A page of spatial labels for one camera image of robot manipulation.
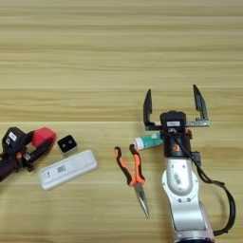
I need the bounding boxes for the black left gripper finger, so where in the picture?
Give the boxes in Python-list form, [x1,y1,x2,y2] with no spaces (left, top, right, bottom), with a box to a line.
[24,130,36,146]
[29,140,54,163]

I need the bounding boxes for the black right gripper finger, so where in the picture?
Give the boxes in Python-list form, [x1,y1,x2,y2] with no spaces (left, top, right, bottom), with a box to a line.
[192,84,210,122]
[142,88,163,132]

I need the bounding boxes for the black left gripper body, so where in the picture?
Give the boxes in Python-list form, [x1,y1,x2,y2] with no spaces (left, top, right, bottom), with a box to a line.
[0,151,35,183]

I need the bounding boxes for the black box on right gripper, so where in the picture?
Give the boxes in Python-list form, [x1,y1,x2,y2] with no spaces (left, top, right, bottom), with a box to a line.
[159,109,188,134]

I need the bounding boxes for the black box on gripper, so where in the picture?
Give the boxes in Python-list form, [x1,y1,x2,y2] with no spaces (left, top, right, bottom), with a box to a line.
[159,109,188,134]
[1,126,28,155]

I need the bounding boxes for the teal white glue stick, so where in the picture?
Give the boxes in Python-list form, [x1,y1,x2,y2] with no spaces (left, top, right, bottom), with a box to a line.
[132,131,165,152]

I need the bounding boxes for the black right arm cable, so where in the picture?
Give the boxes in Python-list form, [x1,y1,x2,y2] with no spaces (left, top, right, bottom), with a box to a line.
[172,129,236,236]

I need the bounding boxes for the red cube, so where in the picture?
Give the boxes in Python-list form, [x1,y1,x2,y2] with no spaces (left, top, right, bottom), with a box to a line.
[31,126,58,149]

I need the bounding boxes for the orange black needle-nose pliers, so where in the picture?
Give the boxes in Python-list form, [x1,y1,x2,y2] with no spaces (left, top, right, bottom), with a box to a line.
[114,143,151,220]

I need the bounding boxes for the small black white cube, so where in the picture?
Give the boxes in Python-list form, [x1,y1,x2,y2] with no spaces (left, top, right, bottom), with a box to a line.
[56,134,79,157]

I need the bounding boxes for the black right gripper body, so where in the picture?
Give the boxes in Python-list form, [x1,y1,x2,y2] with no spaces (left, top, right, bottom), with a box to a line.
[162,119,211,159]

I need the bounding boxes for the white rectangular device box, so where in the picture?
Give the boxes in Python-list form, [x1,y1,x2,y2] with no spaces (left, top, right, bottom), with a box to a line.
[38,149,98,192]

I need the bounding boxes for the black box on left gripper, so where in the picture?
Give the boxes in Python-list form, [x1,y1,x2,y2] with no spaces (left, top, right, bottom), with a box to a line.
[1,126,28,155]

